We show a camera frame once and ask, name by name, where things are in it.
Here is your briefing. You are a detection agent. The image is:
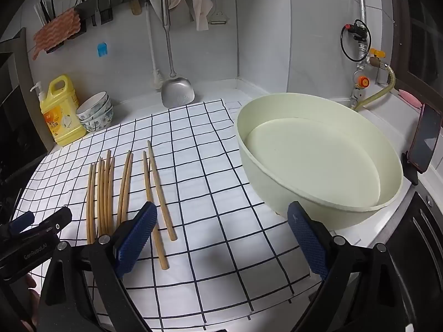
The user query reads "orange striped dishcloth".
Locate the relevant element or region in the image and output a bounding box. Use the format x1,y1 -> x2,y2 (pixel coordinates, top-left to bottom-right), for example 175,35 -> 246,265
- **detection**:
33,9 -> 82,61

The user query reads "white black-checked cloth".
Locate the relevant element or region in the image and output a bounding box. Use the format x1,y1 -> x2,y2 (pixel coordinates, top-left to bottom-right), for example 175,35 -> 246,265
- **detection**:
26,100 -> 333,332

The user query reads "white patterned bowl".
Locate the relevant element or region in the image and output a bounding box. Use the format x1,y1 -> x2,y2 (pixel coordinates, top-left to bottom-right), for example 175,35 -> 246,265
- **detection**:
83,111 -> 114,133
76,92 -> 110,118
79,102 -> 113,125

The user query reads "yellow gas hose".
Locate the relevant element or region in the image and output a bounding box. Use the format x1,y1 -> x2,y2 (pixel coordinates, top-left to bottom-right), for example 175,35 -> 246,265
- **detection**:
355,63 -> 397,111

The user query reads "black red gas sensor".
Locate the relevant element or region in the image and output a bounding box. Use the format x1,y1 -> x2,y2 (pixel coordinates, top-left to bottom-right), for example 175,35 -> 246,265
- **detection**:
344,21 -> 369,42

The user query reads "dark chopsticks bundle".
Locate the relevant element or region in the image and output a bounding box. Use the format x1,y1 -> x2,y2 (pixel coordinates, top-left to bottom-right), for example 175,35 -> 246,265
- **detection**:
33,0 -> 58,25

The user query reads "dark window frame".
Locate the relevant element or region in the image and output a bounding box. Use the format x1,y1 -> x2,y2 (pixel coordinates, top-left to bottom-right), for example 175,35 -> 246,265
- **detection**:
388,0 -> 443,90

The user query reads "black cable loop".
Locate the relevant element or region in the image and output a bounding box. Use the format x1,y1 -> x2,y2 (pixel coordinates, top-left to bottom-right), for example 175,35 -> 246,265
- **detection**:
340,19 -> 372,62

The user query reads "dark kitchen unit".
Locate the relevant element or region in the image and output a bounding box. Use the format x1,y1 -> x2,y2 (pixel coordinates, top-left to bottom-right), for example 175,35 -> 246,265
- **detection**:
0,28 -> 49,194

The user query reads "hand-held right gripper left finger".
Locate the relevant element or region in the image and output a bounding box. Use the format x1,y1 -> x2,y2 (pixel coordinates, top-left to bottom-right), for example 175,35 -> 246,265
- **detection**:
38,201 -> 158,332

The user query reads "smartphone in red case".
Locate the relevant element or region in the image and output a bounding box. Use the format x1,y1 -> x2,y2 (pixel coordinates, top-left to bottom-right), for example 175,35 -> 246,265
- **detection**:
408,103 -> 443,173

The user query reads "brass valve yellow handle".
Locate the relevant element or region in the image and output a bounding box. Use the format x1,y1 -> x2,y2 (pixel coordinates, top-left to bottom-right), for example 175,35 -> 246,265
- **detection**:
367,48 -> 390,68

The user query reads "grey peeler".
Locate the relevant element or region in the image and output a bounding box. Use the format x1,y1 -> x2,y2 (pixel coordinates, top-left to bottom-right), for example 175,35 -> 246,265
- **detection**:
208,0 -> 230,25

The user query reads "person's left hand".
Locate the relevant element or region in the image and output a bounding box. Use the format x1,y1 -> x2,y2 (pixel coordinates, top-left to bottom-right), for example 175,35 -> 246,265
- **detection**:
24,274 -> 39,305

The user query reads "black phone holder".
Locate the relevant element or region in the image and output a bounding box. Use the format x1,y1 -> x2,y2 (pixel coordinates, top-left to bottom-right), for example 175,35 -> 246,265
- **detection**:
401,152 -> 419,185

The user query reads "orange knob valve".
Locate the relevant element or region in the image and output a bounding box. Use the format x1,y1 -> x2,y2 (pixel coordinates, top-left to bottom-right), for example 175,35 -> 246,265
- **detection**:
352,71 -> 370,90

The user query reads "pink soap dish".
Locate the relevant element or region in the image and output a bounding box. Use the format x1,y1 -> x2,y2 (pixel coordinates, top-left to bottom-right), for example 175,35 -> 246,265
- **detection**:
397,89 -> 424,108

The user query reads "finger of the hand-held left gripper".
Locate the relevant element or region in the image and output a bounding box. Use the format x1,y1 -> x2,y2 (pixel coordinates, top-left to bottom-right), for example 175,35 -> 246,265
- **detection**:
0,211 -> 36,236
19,207 -> 73,242

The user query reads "yellow detergent pump bottle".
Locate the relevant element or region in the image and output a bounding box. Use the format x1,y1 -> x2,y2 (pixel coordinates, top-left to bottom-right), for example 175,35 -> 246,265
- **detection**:
29,74 -> 87,147

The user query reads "steel cleaver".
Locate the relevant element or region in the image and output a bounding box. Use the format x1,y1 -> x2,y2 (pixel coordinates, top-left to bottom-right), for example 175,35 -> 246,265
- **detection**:
149,0 -> 174,25

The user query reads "black kitchen appliance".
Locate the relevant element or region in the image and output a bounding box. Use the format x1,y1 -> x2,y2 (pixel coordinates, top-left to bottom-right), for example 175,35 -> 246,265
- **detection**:
377,187 -> 443,332

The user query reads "steel wok spatula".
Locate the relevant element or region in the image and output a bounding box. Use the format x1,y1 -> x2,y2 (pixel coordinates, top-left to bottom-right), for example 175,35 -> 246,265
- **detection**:
160,0 -> 196,108

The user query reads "cream round basin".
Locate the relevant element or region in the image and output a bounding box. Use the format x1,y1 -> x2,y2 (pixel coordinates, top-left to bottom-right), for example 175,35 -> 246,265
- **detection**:
236,92 -> 404,230

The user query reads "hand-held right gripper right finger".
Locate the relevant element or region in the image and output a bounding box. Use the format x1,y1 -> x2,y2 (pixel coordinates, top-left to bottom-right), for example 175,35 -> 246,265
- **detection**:
287,201 -> 424,332

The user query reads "beige hanging cloth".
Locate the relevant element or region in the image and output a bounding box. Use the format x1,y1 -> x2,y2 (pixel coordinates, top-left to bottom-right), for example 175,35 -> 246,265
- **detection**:
168,0 -> 214,32

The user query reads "metal gas pipe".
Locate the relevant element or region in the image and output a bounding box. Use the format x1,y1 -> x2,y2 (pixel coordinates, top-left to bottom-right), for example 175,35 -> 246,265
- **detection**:
349,0 -> 372,109

